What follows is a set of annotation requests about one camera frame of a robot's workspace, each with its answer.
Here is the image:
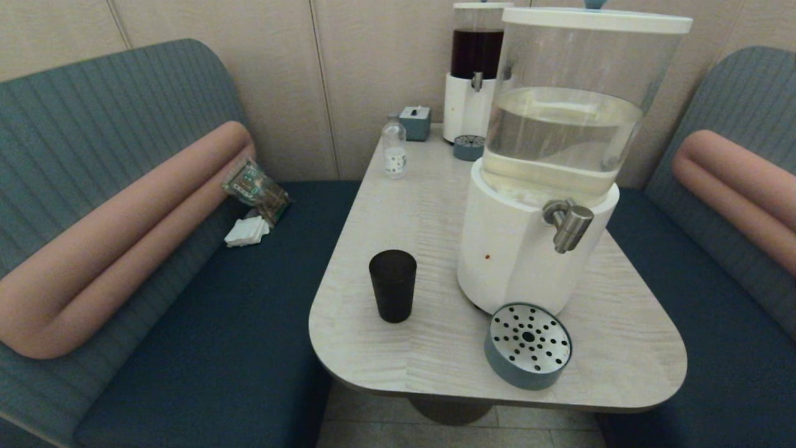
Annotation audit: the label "black tapered cup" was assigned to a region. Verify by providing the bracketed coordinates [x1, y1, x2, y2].
[369, 250, 418, 324]

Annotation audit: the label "large steel dispenser tap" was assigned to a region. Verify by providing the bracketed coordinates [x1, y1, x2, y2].
[542, 198, 595, 254]

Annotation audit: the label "clear plastic bottle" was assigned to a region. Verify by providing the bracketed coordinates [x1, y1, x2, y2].
[382, 114, 408, 180]

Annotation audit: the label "small blue box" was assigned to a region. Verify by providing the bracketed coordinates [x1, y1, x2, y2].
[399, 105, 432, 142]

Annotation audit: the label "small blue drip tray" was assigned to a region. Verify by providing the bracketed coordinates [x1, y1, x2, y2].
[453, 134, 486, 162]

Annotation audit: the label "large clear water dispenser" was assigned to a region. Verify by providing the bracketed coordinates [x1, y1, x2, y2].
[457, 0, 693, 316]

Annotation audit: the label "small dark drink dispenser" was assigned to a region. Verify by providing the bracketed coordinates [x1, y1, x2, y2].
[443, 1, 514, 144]

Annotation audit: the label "clear plastic snack bag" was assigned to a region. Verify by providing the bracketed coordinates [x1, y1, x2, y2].
[223, 159, 291, 226]

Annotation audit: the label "white paper napkins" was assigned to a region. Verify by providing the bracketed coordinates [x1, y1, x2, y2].
[224, 215, 271, 248]

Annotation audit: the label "large blue steel drip tray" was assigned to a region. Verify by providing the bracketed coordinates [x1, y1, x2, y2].
[484, 302, 573, 391]

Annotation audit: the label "blue bench with snack bag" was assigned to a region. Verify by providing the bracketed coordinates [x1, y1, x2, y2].
[0, 39, 361, 448]

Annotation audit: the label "pink bolster beside snack bag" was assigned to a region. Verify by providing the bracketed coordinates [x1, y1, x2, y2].
[0, 121, 256, 360]

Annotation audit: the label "empty blue bench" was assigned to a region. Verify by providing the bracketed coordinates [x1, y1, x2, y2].
[597, 45, 796, 448]

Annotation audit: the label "pink bolster on empty bench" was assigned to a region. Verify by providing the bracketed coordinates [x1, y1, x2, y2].
[672, 129, 796, 276]

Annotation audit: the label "table pedestal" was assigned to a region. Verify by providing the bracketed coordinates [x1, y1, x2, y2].
[407, 396, 498, 426]

